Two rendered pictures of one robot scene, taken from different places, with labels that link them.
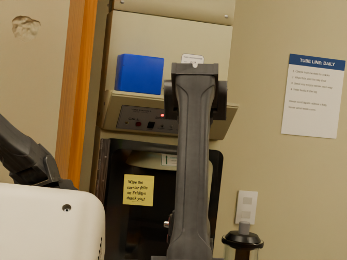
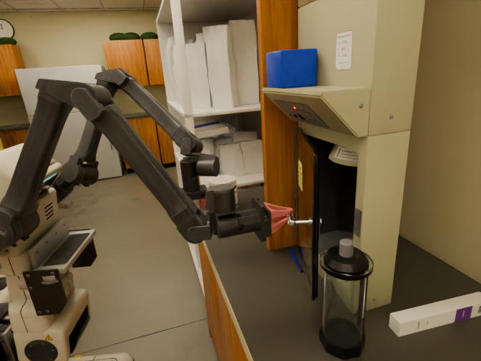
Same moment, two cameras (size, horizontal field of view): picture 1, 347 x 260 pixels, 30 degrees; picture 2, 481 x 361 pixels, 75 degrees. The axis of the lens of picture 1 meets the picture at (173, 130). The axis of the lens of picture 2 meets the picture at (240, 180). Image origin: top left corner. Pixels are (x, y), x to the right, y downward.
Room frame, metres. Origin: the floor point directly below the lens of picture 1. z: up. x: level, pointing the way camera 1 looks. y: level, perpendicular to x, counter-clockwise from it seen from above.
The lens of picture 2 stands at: (1.42, -0.77, 1.56)
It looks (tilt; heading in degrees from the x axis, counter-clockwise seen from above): 19 degrees down; 88
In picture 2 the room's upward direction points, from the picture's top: 4 degrees counter-clockwise
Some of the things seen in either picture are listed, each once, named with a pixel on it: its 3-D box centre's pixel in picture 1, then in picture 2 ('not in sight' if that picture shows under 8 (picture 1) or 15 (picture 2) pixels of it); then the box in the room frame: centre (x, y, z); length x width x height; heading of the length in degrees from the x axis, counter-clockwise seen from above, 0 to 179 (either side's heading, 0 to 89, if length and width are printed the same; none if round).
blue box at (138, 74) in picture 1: (138, 74); (290, 69); (1.60, 0.10, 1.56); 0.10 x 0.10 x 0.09; 14
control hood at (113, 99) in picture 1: (169, 116); (306, 108); (1.62, 0.01, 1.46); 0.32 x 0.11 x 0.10; 104
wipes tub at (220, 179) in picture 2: not in sight; (223, 193); (1.38, 0.63, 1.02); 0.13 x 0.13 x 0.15
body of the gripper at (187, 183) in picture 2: not in sight; (191, 184); (1.28, 0.24, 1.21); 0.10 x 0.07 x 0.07; 14
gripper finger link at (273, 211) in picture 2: not in sight; (275, 217); (1.53, -0.04, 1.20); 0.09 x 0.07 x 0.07; 14
